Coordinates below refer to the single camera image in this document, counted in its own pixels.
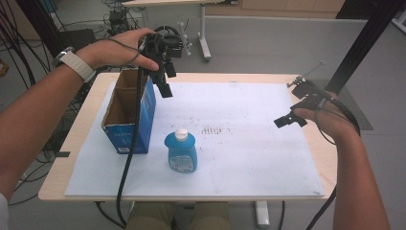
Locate bundle of black floor cables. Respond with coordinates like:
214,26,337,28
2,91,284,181
0,0,80,205

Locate person's khaki trouser legs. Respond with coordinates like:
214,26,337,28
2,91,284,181
124,201,232,230

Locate white background desk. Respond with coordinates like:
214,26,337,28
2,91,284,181
123,0,239,63

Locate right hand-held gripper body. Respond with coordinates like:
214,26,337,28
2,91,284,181
286,59,334,111

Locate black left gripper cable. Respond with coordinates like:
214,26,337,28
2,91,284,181
115,66,146,226

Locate black metal stand post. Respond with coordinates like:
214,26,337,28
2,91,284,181
325,0,406,96

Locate white table leg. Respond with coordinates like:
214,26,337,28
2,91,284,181
255,200,271,229

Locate blue detergent bottle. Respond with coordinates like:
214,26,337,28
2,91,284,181
164,127,198,174

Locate beige band wristwatch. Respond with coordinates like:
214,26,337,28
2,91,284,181
51,46,97,83

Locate white table mat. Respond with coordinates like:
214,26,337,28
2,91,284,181
64,80,326,198

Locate dark grey floor mat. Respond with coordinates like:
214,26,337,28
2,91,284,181
310,79,374,131

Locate person's left hand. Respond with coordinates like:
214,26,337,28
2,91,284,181
76,27,160,72

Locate blue cardboard box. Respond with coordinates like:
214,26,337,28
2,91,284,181
101,67,157,155

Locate person's right hand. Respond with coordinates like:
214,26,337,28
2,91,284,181
292,91,361,142

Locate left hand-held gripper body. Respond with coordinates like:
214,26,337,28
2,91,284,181
138,21,194,84

